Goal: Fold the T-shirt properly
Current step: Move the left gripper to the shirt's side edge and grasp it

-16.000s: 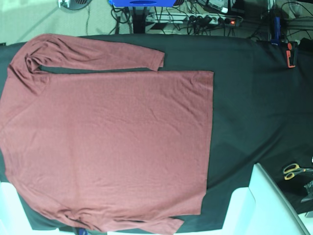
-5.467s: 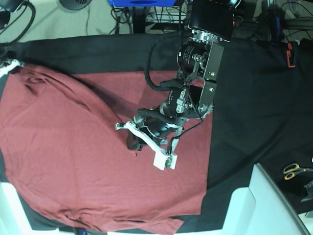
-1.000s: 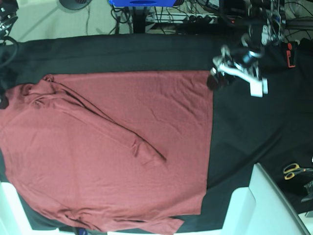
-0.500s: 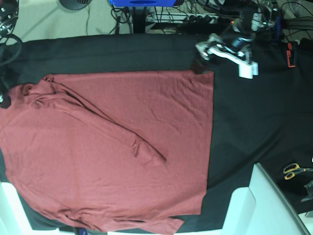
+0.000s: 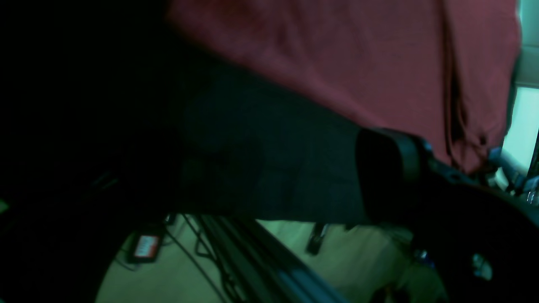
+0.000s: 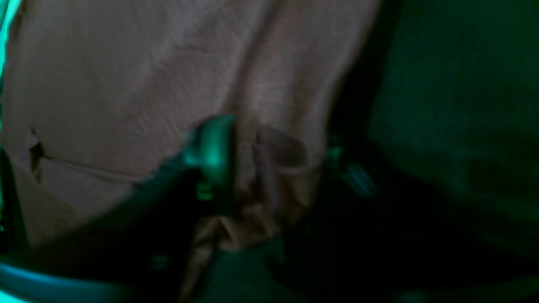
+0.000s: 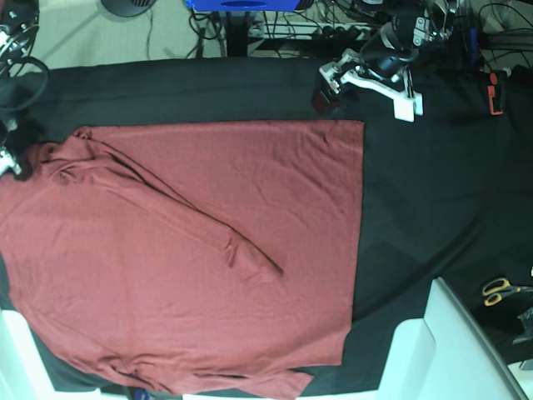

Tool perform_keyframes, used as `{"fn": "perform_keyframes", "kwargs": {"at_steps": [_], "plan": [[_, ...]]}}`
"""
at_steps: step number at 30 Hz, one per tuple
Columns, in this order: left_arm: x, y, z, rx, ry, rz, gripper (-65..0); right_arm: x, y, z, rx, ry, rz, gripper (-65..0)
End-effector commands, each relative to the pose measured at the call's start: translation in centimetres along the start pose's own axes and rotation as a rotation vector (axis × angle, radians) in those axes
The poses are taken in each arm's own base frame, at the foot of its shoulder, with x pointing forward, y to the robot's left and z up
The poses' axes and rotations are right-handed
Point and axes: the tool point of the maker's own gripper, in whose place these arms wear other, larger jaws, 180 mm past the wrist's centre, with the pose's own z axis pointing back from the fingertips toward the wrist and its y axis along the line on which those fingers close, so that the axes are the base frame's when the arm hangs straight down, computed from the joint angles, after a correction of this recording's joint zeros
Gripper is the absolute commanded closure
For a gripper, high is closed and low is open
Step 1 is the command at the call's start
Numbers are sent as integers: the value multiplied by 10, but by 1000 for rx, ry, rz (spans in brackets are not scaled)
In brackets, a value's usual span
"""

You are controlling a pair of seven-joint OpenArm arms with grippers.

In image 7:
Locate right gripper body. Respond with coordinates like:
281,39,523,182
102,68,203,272
0,147,22,175

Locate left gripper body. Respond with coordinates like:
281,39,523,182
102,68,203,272
319,48,416,101

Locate maroon long-sleeve T-shirt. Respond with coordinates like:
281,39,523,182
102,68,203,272
1,121,363,399

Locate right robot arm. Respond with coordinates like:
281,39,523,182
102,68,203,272
1,1,50,180

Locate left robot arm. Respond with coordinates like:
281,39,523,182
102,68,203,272
311,1,456,123

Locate white power strip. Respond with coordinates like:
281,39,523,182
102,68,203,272
248,21,375,40

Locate orange black clamp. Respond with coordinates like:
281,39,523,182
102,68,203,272
487,70,509,116

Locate black table cloth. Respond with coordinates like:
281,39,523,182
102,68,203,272
9,57,532,396

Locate blue plastic box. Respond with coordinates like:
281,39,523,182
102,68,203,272
184,0,300,12

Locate dark round fan base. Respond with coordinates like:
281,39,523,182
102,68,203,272
101,0,156,18

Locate crumpled black plastic piece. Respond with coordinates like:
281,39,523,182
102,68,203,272
512,307,533,345

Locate blue clamp at bottom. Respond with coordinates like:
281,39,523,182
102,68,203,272
128,387,152,400

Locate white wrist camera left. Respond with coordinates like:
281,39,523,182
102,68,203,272
393,92,424,123

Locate black stand post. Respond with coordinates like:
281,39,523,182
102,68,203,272
225,12,253,58

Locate yellow-handled scissors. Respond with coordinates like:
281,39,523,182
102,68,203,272
481,277,532,307

